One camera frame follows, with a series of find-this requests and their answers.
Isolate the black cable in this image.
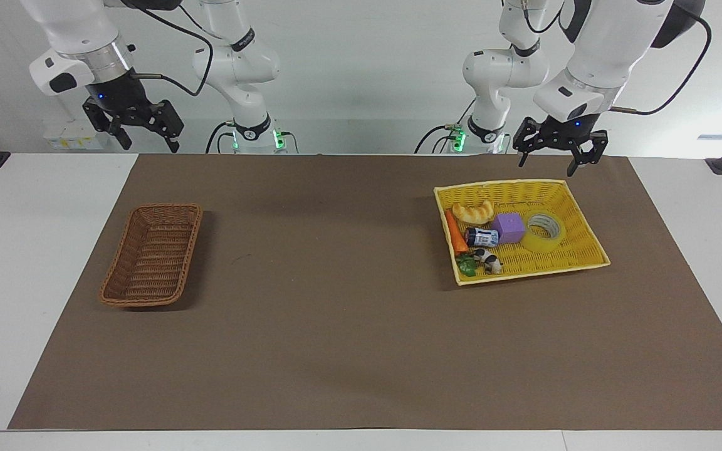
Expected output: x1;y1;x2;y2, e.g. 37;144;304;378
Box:
609;11;712;117
204;121;237;155
124;3;215;98
414;124;462;155

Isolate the toy croissant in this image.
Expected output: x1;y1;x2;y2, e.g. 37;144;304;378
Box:
451;199;496;225

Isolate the toy carrot with green leaves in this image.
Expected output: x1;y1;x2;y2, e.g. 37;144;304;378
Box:
444;209;479;278

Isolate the clear tape roll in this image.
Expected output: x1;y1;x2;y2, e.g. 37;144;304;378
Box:
521;212;568;253

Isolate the brown wicker basket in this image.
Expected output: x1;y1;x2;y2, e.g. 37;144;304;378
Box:
98;202;204;309

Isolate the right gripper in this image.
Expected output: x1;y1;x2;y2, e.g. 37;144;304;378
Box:
81;68;186;153

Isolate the yellow woven basket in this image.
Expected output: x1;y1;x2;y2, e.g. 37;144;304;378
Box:
433;179;611;287

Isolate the black white toy cow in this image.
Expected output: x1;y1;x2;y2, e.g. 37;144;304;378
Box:
472;247;505;276

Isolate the purple cube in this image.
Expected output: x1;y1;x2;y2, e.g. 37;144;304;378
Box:
491;212;527;246

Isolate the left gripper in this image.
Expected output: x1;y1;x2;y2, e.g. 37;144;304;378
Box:
512;111;609;178

